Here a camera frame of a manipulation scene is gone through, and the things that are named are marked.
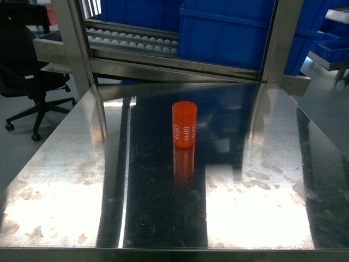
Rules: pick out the orange cylindrical capacitor 4680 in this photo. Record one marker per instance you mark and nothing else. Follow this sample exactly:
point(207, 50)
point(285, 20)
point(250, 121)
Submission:
point(184, 118)

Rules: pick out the black office chair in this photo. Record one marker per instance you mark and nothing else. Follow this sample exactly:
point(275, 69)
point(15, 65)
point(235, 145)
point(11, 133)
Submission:
point(22, 75)

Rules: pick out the stainless steel roller rack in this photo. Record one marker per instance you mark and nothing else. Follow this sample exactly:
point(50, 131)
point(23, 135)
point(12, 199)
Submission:
point(90, 49)

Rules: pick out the large blue plastic bin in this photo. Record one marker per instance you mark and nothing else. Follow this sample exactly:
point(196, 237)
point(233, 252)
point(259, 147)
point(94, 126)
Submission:
point(234, 33)

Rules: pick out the blue plastic bin behind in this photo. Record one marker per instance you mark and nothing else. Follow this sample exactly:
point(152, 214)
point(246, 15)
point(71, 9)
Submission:
point(155, 14)

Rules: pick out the blue bin right side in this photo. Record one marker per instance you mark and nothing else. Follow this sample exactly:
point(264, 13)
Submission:
point(331, 47)

